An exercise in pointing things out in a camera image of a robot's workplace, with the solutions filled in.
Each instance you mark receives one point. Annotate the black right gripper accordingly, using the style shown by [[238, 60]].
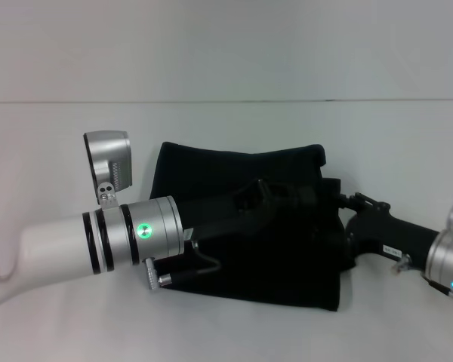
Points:
[[389, 234]]

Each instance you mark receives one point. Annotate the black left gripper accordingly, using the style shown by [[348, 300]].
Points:
[[226, 215]]

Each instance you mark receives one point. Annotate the black shirt with FREE print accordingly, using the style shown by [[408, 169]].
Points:
[[287, 256]]

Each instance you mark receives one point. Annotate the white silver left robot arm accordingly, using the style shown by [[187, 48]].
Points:
[[79, 245]]

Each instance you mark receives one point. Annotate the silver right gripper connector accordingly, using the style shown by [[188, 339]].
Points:
[[402, 264]]

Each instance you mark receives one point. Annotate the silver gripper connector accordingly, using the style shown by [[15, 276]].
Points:
[[156, 273], [402, 264]]

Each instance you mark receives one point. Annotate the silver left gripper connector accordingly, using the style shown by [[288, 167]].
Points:
[[156, 273]]

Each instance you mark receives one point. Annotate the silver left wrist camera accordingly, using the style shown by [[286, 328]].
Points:
[[109, 162]]

